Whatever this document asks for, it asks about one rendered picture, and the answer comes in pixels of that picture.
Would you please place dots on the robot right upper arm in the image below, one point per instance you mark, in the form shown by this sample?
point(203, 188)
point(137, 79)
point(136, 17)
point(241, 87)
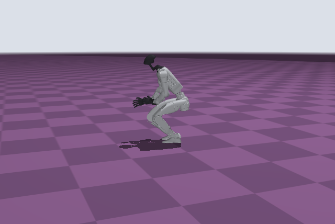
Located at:
point(159, 89)

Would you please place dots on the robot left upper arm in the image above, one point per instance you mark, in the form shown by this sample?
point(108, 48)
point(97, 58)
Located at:
point(164, 82)

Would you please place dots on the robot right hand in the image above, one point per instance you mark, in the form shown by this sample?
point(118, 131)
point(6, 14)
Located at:
point(139, 101)

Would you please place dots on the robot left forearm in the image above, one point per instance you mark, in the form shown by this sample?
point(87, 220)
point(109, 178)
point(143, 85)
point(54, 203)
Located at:
point(160, 98)

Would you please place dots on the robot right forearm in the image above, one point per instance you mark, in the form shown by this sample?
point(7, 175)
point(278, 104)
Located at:
point(155, 95)

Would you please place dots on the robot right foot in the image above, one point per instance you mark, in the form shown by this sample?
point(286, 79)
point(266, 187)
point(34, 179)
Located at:
point(167, 137)

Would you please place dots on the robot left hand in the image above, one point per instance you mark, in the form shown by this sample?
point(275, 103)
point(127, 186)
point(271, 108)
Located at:
point(148, 100)

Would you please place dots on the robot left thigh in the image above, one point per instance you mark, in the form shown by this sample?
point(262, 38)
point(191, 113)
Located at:
point(172, 107)

